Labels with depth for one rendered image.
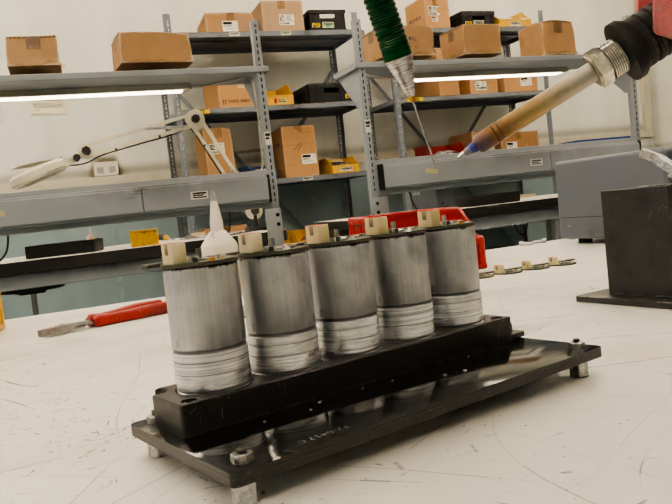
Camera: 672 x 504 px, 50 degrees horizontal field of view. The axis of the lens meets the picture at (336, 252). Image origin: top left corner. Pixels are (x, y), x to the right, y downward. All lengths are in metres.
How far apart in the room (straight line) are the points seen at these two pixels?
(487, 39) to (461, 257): 2.95
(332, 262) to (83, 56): 4.60
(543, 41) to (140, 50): 1.71
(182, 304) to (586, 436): 0.13
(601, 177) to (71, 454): 0.67
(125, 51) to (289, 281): 2.48
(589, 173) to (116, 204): 1.97
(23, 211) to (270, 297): 2.35
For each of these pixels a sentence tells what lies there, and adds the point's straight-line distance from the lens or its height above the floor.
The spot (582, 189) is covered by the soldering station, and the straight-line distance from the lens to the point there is 0.85.
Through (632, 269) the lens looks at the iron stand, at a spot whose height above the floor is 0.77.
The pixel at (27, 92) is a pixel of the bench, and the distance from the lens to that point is 2.81.
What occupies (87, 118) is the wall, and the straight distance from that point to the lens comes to 4.76.
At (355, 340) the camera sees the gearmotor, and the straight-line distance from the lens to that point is 0.26.
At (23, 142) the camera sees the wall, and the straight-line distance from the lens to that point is 4.74.
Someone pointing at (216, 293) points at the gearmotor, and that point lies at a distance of 0.23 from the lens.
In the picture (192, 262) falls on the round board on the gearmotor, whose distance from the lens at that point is 0.23.
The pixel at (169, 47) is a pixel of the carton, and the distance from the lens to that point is 2.74.
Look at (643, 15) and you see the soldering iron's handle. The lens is 0.31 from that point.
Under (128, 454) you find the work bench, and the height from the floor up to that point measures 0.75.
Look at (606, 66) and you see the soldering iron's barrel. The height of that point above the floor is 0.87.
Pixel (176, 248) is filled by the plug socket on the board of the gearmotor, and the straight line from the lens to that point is 0.23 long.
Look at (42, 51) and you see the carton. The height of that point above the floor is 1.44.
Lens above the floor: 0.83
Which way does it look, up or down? 4 degrees down
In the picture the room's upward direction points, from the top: 6 degrees counter-clockwise
